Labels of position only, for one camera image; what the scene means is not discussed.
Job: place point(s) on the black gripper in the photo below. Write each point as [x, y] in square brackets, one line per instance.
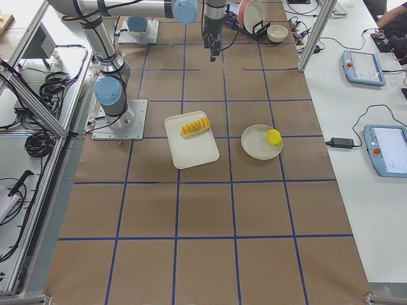
[210, 32]

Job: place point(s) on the pink plate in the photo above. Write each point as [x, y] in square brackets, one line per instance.
[241, 11]

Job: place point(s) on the black power adapter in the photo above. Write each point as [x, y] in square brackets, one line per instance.
[344, 143]

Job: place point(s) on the white rectangular tray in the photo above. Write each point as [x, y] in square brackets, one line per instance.
[192, 150]

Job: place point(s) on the cream plate in rack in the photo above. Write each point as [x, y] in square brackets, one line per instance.
[254, 14]

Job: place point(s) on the striped orange bread roll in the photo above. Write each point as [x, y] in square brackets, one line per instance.
[195, 127]

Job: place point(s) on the black dish rack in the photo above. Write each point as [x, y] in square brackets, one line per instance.
[256, 33]

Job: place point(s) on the cream bowl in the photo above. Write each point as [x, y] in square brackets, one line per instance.
[277, 33]

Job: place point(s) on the yellow lemon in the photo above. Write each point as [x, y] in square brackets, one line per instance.
[274, 137]

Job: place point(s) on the near blue teach pendant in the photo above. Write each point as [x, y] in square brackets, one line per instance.
[386, 146]

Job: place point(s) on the blue teach pendant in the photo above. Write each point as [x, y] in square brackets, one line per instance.
[362, 68]
[386, 146]

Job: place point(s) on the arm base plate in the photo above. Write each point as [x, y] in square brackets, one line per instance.
[129, 126]
[137, 30]

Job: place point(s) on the aluminium frame post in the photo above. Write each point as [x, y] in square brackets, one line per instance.
[316, 32]

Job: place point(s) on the cream round plate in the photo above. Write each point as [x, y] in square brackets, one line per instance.
[255, 144]

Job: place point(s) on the far blue teach pendant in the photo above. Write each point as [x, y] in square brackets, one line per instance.
[362, 68]

